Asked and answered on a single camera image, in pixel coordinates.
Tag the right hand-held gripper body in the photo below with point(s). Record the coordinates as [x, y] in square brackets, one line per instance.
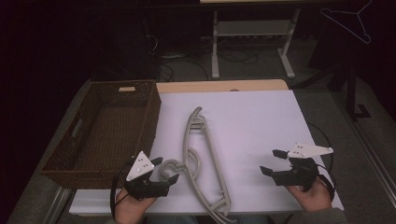
[300, 174]

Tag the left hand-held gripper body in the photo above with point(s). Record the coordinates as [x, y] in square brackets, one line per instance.
[140, 168]

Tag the brown woven basket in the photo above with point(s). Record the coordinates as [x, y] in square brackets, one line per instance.
[115, 130]

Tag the grey plastic clothes hanger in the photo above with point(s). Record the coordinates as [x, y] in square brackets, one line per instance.
[196, 111]
[215, 155]

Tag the person's right hand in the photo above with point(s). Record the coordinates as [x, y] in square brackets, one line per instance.
[314, 197]

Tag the person's left hand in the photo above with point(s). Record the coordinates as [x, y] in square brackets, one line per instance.
[130, 208]

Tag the white table mat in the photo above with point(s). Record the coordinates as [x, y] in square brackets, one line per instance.
[249, 124]

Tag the black stand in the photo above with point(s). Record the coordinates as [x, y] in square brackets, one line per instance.
[351, 77]

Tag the metal floor rail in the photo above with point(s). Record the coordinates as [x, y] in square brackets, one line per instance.
[370, 149]

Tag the white metal frame desk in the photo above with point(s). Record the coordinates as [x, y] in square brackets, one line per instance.
[249, 28]

